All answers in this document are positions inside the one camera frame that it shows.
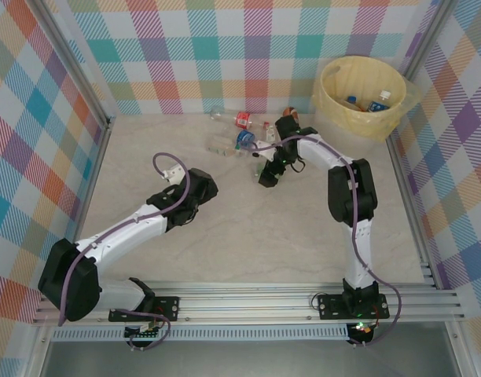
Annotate green-label clear bottle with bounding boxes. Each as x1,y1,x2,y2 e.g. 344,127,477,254
252,163,285,182

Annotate blue-capped orange-label bottle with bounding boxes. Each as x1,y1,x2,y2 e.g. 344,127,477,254
343,95,368,114

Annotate yellow plastic bin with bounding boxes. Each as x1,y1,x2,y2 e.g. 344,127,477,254
313,54,422,143

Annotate crushed blue-label clear bottle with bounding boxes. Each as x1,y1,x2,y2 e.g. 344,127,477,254
235,130,261,152

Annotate green-capped clear bottle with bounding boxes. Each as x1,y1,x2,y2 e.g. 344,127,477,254
206,134,245,158

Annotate red-label clear bottle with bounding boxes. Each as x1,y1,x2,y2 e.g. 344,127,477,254
210,105,265,130

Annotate small circuit board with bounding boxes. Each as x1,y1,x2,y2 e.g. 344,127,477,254
123,324,163,341
349,320,376,337

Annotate grey metal panel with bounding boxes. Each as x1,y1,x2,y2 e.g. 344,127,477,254
38,340,464,377

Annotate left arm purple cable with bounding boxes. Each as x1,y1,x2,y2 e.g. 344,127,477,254
57,152,193,327

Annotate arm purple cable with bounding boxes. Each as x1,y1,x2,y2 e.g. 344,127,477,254
57,152,193,327
246,135,402,346

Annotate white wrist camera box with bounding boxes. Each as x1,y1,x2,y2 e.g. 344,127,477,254
163,166,186,185

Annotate aluminium side rail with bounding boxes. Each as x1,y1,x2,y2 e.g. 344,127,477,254
384,137,438,290
73,117,112,244

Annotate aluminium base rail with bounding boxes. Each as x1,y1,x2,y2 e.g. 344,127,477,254
34,283,468,326

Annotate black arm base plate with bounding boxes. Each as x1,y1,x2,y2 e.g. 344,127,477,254
108,295,182,324
316,292,390,322

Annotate short purple base cable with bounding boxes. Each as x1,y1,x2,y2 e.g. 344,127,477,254
116,308,170,351

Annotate white slotted cable duct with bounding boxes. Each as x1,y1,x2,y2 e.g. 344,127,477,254
50,328,351,343

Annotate aluminium corner post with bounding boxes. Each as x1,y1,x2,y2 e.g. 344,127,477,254
30,0,116,129
399,0,457,82

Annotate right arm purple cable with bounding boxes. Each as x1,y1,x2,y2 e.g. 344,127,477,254
246,135,402,346

